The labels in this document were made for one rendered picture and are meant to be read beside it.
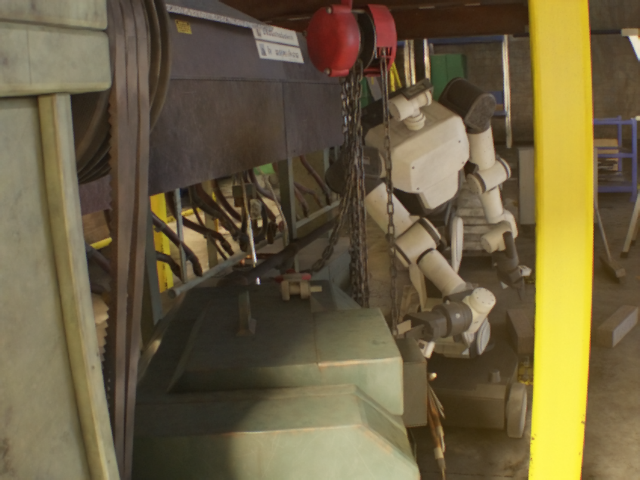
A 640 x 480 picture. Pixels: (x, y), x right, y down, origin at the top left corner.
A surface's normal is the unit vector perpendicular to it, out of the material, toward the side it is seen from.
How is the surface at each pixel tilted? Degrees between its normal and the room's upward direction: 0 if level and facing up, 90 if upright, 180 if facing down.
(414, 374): 90
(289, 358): 0
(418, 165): 113
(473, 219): 64
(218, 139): 90
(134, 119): 99
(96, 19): 90
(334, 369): 90
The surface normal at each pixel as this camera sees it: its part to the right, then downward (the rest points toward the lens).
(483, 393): -0.32, -0.56
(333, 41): -0.86, 0.15
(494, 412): -0.39, 0.19
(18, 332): 0.95, 0.00
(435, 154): 0.44, 0.51
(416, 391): 0.03, 0.18
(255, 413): -0.06, -0.98
